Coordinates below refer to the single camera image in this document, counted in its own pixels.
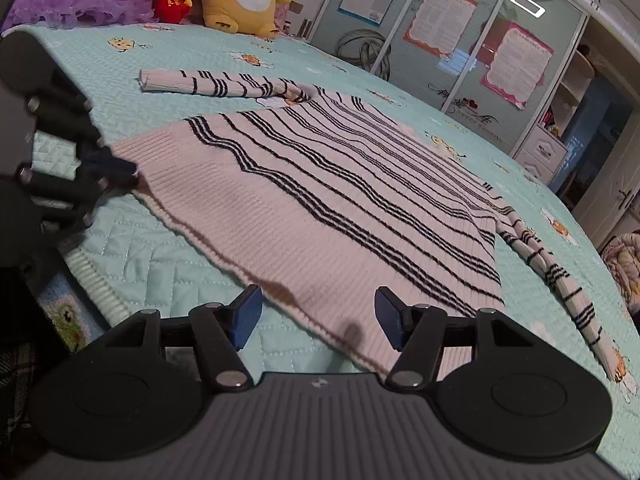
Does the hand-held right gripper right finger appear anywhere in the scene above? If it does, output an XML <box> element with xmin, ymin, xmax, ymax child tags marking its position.
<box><xmin>374</xmin><ymin>286</ymin><xmax>534</xmax><ymax>390</ymax></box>

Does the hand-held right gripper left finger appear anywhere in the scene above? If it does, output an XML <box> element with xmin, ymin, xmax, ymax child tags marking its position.
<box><xmin>102</xmin><ymin>284</ymin><xmax>264</xmax><ymax>392</ymax></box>

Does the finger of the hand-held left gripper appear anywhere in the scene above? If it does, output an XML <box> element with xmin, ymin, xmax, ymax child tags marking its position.
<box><xmin>17</xmin><ymin>162</ymin><xmax>139</xmax><ymax>234</ymax></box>
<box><xmin>27</xmin><ymin>72</ymin><xmax>136</xmax><ymax>176</ymax></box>

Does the pink black striped sweater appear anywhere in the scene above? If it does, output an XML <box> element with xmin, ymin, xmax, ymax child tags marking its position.
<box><xmin>111</xmin><ymin>69</ymin><xmax>617</xmax><ymax>381</ymax></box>

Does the cartoon print sheet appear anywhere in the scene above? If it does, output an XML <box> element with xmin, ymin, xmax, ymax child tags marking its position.
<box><xmin>39</xmin><ymin>250</ymin><xmax>132</xmax><ymax>357</ymax></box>

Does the mint bee print bedspread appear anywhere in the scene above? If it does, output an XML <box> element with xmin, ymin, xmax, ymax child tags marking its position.
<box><xmin>0</xmin><ymin>22</ymin><xmax>640</xmax><ymax>466</ymax></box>

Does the person's plaid clothing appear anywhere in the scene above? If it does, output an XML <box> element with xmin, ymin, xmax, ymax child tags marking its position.
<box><xmin>0</xmin><ymin>345</ymin><xmax>42</xmax><ymax>462</ymax></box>

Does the white drawer cabinet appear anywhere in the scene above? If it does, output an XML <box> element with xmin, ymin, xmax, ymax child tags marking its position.
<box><xmin>512</xmin><ymin>125</ymin><xmax>569</xmax><ymax>182</ymax></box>

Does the floral quilt bundle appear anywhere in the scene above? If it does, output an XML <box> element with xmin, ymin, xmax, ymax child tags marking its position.
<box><xmin>600</xmin><ymin>232</ymin><xmax>640</xmax><ymax>322</ymax></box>

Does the sliding door wardrobe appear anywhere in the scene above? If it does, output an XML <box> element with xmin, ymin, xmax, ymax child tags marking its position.
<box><xmin>310</xmin><ymin>0</ymin><xmax>589</xmax><ymax>157</ymax></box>

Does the pink edged wall poster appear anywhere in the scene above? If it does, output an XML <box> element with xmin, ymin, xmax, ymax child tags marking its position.
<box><xmin>481</xmin><ymin>21</ymin><xmax>555</xmax><ymax>110</ymax></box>

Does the orange edged wall poster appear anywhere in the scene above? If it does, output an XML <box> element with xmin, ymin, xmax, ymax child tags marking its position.
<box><xmin>404</xmin><ymin>0</ymin><xmax>479</xmax><ymax>59</ymax></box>

